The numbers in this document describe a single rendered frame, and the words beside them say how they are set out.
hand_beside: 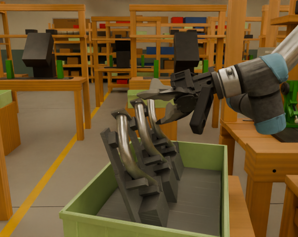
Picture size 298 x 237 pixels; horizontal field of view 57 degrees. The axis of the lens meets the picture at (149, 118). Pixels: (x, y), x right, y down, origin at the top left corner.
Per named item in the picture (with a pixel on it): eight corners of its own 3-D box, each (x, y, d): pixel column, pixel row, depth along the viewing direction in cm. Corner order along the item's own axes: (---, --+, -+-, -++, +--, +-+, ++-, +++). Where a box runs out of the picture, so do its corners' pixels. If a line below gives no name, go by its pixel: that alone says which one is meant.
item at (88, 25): (131, 82, 1060) (130, 22, 1003) (52, 83, 1053) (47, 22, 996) (131, 81, 1112) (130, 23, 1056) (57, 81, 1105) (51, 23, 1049)
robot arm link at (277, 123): (269, 117, 79) (261, 81, 75) (295, 129, 68) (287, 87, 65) (244, 127, 78) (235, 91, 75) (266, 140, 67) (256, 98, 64)
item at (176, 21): (207, 92, 834) (211, 14, 777) (107, 93, 827) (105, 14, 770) (203, 90, 886) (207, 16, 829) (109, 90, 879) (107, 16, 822)
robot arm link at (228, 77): (242, 99, 69) (240, 80, 62) (223, 105, 70) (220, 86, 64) (234, 77, 73) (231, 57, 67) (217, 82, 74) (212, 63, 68)
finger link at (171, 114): (161, 112, 83) (181, 95, 77) (164, 129, 80) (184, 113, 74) (153, 110, 81) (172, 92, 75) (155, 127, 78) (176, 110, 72)
